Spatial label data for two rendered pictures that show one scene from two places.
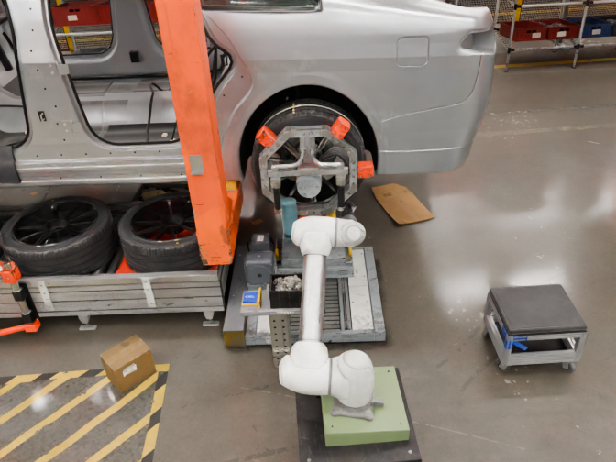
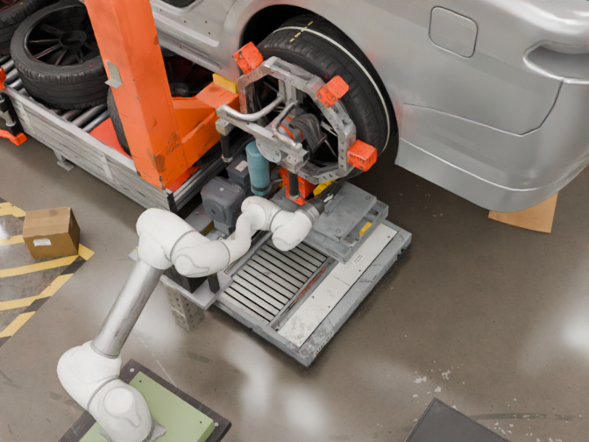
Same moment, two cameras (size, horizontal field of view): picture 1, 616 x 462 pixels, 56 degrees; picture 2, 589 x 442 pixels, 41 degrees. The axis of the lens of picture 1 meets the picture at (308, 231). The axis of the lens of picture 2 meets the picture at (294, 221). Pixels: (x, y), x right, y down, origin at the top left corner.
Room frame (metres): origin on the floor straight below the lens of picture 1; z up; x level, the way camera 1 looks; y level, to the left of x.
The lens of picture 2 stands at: (1.14, -1.42, 3.05)
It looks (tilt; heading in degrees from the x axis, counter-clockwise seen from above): 51 degrees down; 39
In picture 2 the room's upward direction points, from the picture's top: 4 degrees counter-clockwise
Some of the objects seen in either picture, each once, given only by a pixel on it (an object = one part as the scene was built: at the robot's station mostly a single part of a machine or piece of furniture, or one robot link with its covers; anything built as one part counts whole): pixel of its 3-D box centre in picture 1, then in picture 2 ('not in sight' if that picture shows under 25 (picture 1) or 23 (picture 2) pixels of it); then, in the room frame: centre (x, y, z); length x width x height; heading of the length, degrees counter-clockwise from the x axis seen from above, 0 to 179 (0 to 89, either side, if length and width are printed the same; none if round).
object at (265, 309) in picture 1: (283, 302); (179, 268); (2.29, 0.15, 0.44); 0.43 x 0.17 x 0.03; 88
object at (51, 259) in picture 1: (60, 236); (78, 52); (3.08, 1.56, 0.39); 0.66 x 0.66 x 0.24
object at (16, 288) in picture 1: (20, 297); (4, 107); (2.61, 1.67, 0.30); 0.09 x 0.05 x 0.50; 88
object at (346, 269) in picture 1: (313, 256); (323, 210); (3.07, -0.03, 0.13); 0.50 x 0.36 x 0.10; 88
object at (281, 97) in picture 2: (288, 154); (252, 96); (2.78, 0.08, 1.03); 0.19 x 0.18 x 0.11; 178
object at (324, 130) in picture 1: (308, 172); (295, 123); (2.90, -0.02, 0.85); 0.54 x 0.07 x 0.54; 88
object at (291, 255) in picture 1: (312, 232); (322, 184); (3.07, -0.03, 0.32); 0.40 x 0.30 x 0.28; 88
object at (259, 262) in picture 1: (262, 262); (244, 192); (2.88, 0.29, 0.26); 0.42 x 0.18 x 0.35; 178
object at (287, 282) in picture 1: (290, 290); (183, 261); (2.29, 0.11, 0.51); 0.20 x 0.14 x 0.13; 87
